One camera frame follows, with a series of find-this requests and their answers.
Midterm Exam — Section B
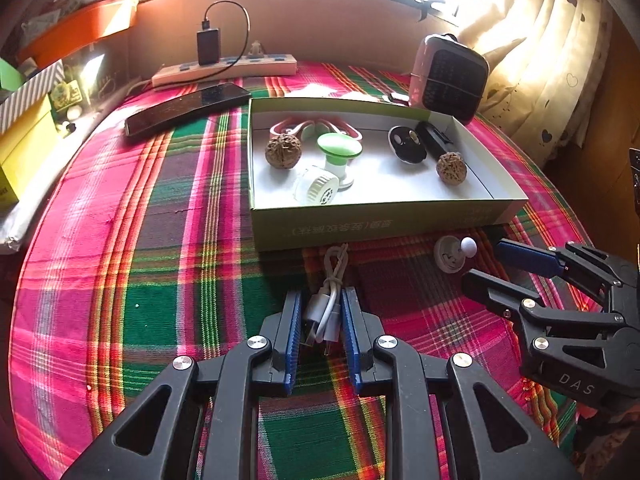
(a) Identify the white usb cable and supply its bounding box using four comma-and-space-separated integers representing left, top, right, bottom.
300, 242, 350, 357

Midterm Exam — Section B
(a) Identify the white round ball knob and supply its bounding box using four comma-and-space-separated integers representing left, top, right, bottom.
434, 235, 477, 274

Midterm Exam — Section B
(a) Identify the light brown pitted walnut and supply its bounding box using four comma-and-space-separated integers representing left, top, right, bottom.
436, 152, 466, 185

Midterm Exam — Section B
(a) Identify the black oval three-button device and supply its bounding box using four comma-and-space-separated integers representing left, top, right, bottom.
388, 126, 427, 165

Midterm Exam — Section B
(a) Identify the brown wrinkled walnut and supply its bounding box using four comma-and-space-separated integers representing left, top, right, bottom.
265, 133, 303, 170

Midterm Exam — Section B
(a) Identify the pink plastic clip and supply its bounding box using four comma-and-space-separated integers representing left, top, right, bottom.
314, 118, 362, 142

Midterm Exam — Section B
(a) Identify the black clear bike light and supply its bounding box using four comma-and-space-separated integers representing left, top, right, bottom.
416, 122, 458, 160

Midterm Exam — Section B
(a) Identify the green white cardboard box tray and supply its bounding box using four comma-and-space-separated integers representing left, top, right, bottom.
247, 96, 528, 252

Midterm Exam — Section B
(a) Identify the cream heart pattern curtain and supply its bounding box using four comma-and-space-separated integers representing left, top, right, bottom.
458, 0, 613, 166

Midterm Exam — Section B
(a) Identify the pink clip with green pad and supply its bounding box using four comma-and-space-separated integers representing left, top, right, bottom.
269, 117, 318, 142

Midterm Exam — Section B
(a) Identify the black smartphone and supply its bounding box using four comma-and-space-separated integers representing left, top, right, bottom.
124, 82, 252, 140

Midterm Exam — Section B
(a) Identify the white power strip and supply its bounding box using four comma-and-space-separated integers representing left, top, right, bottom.
151, 54, 298, 88

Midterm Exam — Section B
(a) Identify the white plug on strip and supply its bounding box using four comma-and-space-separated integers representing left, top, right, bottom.
247, 40, 266, 58

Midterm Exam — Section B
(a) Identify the yellow cardboard box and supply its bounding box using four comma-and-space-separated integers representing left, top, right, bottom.
0, 94, 60, 211

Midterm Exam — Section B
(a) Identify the black charger adapter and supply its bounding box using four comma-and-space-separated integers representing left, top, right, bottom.
196, 18, 220, 66

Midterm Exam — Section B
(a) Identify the striped green gift box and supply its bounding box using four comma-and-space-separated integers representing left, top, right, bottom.
0, 60, 64, 133

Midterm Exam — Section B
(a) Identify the orange storage box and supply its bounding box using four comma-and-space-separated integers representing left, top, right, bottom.
16, 0, 139, 68

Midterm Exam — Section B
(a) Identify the black charger cable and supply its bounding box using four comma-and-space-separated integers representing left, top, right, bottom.
164, 0, 252, 84

